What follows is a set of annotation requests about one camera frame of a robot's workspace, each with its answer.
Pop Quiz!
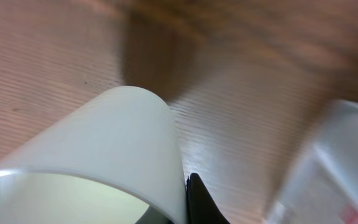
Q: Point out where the white plastic cup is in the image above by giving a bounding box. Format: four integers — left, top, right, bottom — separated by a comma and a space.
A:
0, 86, 188, 223

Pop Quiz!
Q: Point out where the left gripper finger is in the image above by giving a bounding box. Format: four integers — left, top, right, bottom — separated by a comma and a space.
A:
186, 173, 229, 224

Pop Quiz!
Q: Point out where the clear plastic container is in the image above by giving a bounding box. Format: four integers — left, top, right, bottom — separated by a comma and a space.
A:
264, 100, 358, 224

